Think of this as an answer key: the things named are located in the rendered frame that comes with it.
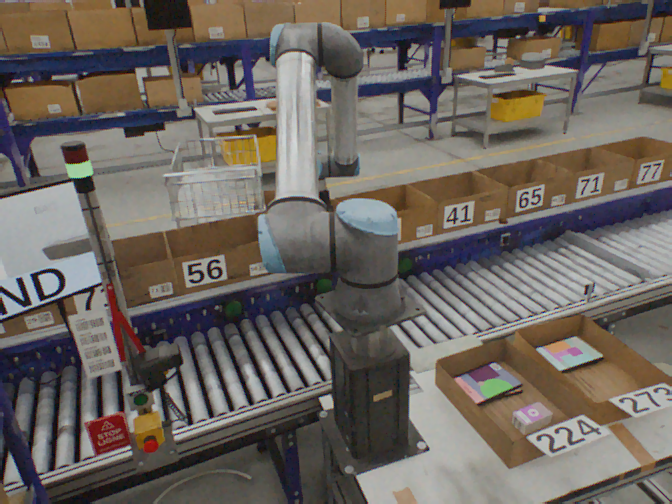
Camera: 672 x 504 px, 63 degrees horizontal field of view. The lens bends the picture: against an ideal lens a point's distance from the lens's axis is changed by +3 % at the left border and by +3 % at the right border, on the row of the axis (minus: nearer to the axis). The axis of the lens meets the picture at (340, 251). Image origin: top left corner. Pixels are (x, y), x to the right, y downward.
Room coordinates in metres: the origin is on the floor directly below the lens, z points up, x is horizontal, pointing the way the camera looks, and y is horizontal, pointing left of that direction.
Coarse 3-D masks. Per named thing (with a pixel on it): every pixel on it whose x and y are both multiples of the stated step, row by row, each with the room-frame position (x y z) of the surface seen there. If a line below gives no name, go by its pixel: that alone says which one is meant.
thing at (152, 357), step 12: (156, 348) 1.21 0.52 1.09; (168, 348) 1.21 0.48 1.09; (144, 360) 1.17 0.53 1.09; (156, 360) 1.17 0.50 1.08; (168, 360) 1.17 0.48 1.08; (180, 360) 1.19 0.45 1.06; (144, 372) 1.15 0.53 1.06; (156, 372) 1.16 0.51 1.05; (168, 372) 1.19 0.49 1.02; (156, 384) 1.17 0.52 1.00
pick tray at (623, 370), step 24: (528, 336) 1.56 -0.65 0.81; (552, 336) 1.59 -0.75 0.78; (576, 336) 1.62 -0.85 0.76; (600, 336) 1.54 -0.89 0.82; (600, 360) 1.48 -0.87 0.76; (624, 360) 1.43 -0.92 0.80; (576, 384) 1.26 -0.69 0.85; (600, 384) 1.36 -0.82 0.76; (624, 384) 1.36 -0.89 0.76; (648, 384) 1.34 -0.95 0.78; (600, 408) 1.19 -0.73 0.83
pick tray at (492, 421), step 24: (456, 360) 1.43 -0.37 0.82; (480, 360) 1.47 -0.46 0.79; (504, 360) 1.50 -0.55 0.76; (528, 360) 1.40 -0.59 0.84; (456, 384) 1.29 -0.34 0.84; (528, 384) 1.37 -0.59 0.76; (552, 384) 1.30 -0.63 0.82; (456, 408) 1.28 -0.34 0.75; (480, 408) 1.18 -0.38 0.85; (504, 408) 1.27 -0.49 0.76; (552, 408) 1.26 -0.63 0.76; (576, 408) 1.20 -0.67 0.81; (480, 432) 1.17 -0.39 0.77; (504, 432) 1.17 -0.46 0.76; (504, 456) 1.07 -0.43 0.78; (528, 456) 1.07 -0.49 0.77
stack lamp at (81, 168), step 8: (64, 152) 1.19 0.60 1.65; (72, 152) 1.19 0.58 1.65; (80, 152) 1.20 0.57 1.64; (64, 160) 1.20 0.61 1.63; (72, 160) 1.19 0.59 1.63; (80, 160) 1.20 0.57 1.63; (88, 160) 1.22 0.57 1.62; (72, 168) 1.19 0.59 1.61; (80, 168) 1.19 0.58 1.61; (88, 168) 1.21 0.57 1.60; (72, 176) 1.19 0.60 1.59; (80, 176) 1.19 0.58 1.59
